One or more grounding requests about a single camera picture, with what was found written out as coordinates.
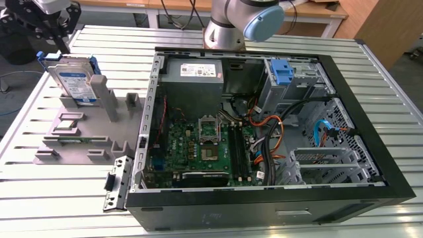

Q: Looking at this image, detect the black RAM slot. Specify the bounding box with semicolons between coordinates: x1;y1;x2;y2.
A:
229;122;242;181
238;122;253;181

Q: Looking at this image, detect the green RAM stick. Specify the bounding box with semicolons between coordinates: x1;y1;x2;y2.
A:
58;137;94;144

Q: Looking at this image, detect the CPU socket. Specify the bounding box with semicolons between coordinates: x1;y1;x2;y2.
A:
201;145;223;162

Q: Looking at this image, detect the grey power supply unit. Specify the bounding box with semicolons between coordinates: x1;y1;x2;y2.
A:
162;58;226;117

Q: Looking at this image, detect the blue expansion slot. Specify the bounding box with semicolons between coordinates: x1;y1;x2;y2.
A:
150;157;166;173

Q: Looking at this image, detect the metal disk bay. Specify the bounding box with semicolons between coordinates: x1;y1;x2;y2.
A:
287;146;379;185

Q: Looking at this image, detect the hard disk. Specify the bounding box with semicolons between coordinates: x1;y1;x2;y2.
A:
37;51;101;108

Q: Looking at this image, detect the black round bin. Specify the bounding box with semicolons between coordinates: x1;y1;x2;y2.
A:
4;37;37;65

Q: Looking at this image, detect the orange wire bundle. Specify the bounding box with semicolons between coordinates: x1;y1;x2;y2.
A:
247;115;287;164

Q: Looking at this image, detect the black PC case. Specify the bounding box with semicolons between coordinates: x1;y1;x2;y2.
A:
126;46;418;233

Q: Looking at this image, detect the wooden desk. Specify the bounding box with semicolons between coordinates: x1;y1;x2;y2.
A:
75;0;350;38

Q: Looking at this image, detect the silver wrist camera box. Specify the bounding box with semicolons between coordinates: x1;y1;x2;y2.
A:
35;0;73;14

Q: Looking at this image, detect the green motherboard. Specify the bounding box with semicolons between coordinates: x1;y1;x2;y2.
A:
145;119;265;189

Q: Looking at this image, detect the power wire black connector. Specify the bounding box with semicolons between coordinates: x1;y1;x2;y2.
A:
322;125;358;147

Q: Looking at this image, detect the grey hinged card bracket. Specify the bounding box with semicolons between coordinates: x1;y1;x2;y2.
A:
102;155;134;214

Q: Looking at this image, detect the grey parts rack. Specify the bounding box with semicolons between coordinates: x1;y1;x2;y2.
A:
35;75;149;166

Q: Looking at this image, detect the silver CPU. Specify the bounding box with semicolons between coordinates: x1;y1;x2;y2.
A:
55;120;79;131

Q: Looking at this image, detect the blue data wire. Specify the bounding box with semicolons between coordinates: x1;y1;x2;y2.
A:
315;119;334;147

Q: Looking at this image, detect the black graphics card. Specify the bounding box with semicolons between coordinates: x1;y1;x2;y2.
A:
181;171;231;188

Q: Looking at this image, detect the metal socket cover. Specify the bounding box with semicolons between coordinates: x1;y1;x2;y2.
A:
198;117;222;146

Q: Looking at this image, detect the blue drive cage latch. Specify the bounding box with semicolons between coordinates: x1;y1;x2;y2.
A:
270;59;295;85

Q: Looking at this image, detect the black cable bundle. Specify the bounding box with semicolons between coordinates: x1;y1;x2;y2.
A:
265;96;331;186

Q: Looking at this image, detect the red twisted wire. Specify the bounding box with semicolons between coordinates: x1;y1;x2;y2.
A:
147;96;169;149

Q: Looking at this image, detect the wooden cabinet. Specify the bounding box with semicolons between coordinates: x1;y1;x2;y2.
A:
355;0;423;70

